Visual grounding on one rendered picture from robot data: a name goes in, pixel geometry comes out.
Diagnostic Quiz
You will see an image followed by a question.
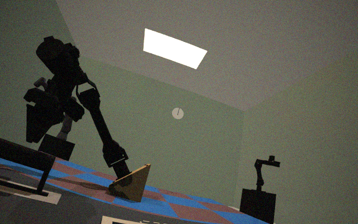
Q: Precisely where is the beige square tile with dark centre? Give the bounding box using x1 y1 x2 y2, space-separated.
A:
101 216 145 224

